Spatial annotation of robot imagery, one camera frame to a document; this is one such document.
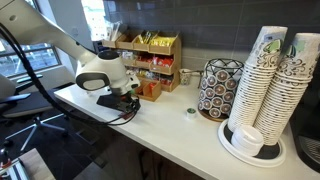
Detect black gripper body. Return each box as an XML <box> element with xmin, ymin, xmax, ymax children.
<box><xmin>115</xmin><ymin>93</ymin><xmax>140</xmax><ymax>112</ymax></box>

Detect red sachet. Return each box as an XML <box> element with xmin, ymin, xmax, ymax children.
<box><xmin>119</xmin><ymin>113</ymin><xmax>131</xmax><ymax>120</ymax></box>

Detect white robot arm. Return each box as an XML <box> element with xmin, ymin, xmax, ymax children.
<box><xmin>0</xmin><ymin>0</ymin><xmax>140</xmax><ymax>112</ymax></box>

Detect front wooden tea stand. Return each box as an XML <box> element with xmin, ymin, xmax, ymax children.
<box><xmin>135</xmin><ymin>80</ymin><xmax>161</xmax><ymax>102</ymax></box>

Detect tiered wooden condiment organizer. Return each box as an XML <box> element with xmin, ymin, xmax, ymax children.
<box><xmin>102</xmin><ymin>30</ymin><xmax>181</xmax><ymax>92</ymax></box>

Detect loose coffee pod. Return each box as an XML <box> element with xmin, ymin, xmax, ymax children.
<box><xmin>186</xmin><ymin>108</ymin><xmax>196</xmax><ymax>119</ymax></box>

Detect patterned paper cup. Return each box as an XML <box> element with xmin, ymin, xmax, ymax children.
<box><xmin>179</xmin><ymin>69</ymin><xmax>191</xmax><ymax>85</ymax></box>

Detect black office chair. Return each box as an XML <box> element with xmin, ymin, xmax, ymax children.
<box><xmin>0</xmin><ymin>75</ymin><xmax>68</xmax><ymax>153</ymax></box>

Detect white cup lid stack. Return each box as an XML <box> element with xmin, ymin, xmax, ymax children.
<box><xmin>231</xmin><ymin>125</ymin><xmax>264</xmax><ymax>156</ymax></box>

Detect round white cup tray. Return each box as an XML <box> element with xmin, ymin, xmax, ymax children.
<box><xmin>218</xmin><ymin>120</ymin><xmax>287</xmax><ymax>168</ymax></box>

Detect right paper cup stack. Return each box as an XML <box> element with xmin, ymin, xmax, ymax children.
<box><xmin>254</xmin><ymin>33</ymin><xmax>320</xmax><ymax>146</ymax></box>

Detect black coffee machine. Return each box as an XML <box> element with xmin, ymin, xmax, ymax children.
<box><xmin>289</xmin><ymin>66</ymin><xmax>320</xmax><ymax>174</ymax></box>

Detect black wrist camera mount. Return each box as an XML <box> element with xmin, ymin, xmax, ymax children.
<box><xmin>97</xmin><ymin>95</ymin><xmax>126</xmax><ymax>111</ymax></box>

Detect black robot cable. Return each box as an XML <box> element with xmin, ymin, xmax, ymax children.
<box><xmin>0</xmin><ymin>23</ymin><xmax>141</xmax><ymax>127</ymax></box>

